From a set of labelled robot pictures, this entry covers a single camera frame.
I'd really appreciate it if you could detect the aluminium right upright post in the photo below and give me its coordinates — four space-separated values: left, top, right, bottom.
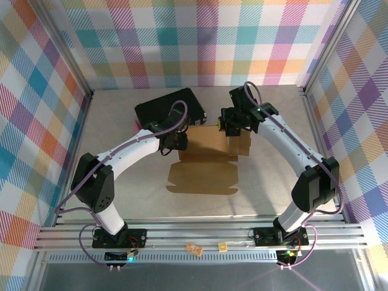
301 0 363 96

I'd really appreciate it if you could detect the aluminium rail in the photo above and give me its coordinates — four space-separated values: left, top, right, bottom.
296 86 348 224
53 90 95 227

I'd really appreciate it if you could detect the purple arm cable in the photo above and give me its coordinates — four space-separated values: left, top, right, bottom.
54 101 189 269
244 81 345 269

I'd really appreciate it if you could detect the aluminium front rail beam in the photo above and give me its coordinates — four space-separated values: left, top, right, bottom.
32 214 369 253

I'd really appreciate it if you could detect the aluminium left upright post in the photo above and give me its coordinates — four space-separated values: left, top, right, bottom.
28 0 95 99

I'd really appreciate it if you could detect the perforated metal cable tray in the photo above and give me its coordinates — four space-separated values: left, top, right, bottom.
47 253 281 264

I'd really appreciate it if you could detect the black case with metal handle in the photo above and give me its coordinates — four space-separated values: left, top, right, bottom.
135 87 209 130

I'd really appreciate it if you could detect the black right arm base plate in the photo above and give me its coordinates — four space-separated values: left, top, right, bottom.
253 226 310 247

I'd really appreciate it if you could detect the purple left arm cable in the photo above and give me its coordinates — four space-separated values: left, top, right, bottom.
54 101 189 269

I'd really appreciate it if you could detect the aluminium frame leg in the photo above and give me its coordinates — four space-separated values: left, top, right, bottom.
353 250 381 291
22 251 51 291

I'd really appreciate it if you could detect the right controller board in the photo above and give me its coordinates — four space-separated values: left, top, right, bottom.
277 247 304 264

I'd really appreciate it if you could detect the controller board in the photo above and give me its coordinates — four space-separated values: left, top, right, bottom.
104 247 141 263
277 247 304 264

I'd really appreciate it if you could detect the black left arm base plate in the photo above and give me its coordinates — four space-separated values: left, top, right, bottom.
92 229 148 249

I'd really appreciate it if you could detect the orange printed card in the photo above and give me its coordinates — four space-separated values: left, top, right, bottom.
185 242 204 256

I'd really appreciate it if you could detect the aluminium upright post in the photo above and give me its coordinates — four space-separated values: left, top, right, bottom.
301 0 363 96
28 0 95 99

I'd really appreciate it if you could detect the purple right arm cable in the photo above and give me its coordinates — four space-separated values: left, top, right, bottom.
244 81 345 269

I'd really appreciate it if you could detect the left controller board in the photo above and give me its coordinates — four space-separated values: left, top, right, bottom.
104 247 141 263

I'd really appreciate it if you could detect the aluminium right side rail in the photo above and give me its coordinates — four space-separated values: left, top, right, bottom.
296 86 348 224

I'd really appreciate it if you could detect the aluminium left side rail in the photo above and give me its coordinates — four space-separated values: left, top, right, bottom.
53 90 95 227

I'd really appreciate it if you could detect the brown cardboard box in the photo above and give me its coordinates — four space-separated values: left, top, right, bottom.
166 123 253 196

